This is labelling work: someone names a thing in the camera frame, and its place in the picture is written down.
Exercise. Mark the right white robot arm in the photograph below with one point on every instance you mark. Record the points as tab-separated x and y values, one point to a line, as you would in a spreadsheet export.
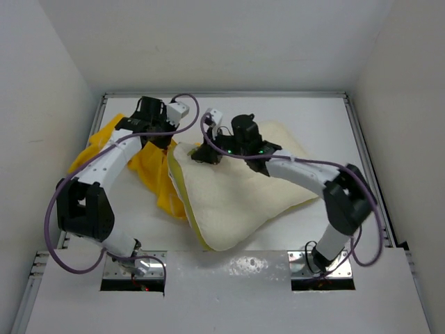
347	197

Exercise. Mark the metal base plate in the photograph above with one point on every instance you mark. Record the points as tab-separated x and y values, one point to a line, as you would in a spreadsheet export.
153	266
302	267

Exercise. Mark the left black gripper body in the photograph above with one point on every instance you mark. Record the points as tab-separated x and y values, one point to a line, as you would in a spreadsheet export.
161	124

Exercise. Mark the cream white pillow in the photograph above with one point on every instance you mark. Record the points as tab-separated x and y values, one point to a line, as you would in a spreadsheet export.
226	203

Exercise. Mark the yellow pillowcase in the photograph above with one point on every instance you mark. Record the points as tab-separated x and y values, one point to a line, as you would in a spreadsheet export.
150	164

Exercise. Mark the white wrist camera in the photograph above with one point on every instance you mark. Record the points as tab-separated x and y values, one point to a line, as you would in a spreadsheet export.
175	112
213	119

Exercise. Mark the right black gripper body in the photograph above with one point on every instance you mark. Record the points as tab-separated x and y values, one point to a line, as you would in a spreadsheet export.
228	143

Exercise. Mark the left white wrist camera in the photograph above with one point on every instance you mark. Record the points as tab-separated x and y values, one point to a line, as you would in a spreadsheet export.
175	112

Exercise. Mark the aluminium table frame rail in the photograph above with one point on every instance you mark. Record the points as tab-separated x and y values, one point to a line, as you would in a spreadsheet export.
369	171

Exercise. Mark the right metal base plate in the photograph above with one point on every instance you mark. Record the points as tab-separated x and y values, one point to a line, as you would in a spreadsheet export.
302	267

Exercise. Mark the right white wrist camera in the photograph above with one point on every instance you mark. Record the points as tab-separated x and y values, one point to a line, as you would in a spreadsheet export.
213	119

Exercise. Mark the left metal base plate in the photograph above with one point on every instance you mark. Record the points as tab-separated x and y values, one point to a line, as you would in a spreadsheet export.
153	266

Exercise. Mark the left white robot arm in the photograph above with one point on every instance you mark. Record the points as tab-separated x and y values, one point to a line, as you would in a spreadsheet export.
82	205

